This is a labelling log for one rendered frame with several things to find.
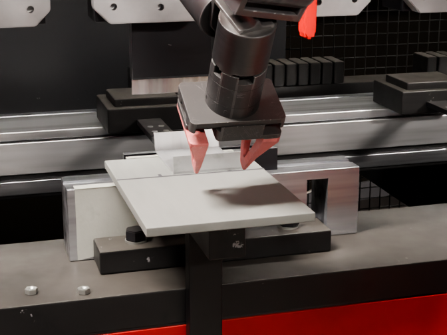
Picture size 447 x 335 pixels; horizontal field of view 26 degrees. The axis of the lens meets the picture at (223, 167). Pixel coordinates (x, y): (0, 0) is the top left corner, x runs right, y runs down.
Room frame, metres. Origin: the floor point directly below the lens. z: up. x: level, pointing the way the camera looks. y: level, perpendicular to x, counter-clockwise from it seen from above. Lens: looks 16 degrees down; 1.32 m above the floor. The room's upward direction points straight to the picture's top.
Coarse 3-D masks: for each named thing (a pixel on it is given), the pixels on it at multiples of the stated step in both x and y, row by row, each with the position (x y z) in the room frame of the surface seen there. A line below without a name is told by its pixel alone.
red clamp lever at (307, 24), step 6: (312, 6) 1.17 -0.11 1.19; (306, 12) 1.17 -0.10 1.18; (312, 12) 1.17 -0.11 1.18; (306, 18) 1.17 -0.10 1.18; (312, 18) 1.17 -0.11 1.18; (300, 24) 1.18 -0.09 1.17; (306, 24) 1.17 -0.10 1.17; (312, 24) 1.17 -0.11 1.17; (300, 30) 1.18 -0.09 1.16; (306, 30) 1.17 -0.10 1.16; (312, 30) 1.17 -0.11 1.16; (306, 36) 1.17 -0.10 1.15; (312, 36) 1.17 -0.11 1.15
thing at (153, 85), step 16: (144, 32) 1.18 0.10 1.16; (160, 32) 1.19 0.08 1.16; (176, 32) 1.20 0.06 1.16; (192, 32) 1.20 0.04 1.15; (144, 48) 1.18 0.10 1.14; (160, 48) 1.19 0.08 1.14; (176, 48) 1.20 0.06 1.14; (192, 48) 1.20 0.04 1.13; (208, 48) 1.21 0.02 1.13; (144, 64) 1.18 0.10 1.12; (160, 64) 1.19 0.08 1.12; (176, 64) 1.20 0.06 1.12; (192, 64) 1.20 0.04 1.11; (208, 64) 1.21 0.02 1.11; (144, 80) 1.19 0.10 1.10; (160, 80) 1.20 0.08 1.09; (176, 80) 1.20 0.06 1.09; (192, 80) 1.21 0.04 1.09
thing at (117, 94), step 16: (96, 96) 1.46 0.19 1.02; (112, 96) 1.39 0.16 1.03; (128, 96) 1.39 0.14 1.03; (144, 96) 1.39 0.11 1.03; (160, 96) 1.39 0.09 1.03; (176, 96) 1.40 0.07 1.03; (96, 112) 1.46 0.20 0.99; (112, 112) 1.36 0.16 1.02; (128, 112) 1.37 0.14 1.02; (144, 112) 1.37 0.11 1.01; (160, 112) 1.38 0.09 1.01; (176, 112) 1.38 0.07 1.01; (112, 128) 1.36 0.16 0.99; (128, 128) 1.36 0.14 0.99; (144, 128) 1.31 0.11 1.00; (160, 128) 1.31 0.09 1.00; (176, 128) 1.38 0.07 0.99
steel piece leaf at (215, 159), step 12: (168, 156) 1.17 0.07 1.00; (180, 156) 1.10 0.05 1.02; (216, 156) 1.12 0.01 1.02; (228, 156) 1.12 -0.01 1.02; (180, 168) 1.10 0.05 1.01; (192, 168) 1.11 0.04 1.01; (204, 168) 1.11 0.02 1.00; (216, 168) 1.12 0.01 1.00; (228, 168) 1.12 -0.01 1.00; (240, 168) 1.12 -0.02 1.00
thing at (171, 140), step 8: (160, 136) 1.21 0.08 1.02; (168, 136) 1.21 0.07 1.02; (176, 136) 1.21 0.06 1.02; (184, 136) 1.22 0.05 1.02; (208, 136) 1.23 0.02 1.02; (160, 144) 1.21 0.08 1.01; (168, 144) 1.21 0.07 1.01; (176, 144) 1.21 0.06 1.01; (184, 144) 1.21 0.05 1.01; (216, 144) 1.23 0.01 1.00
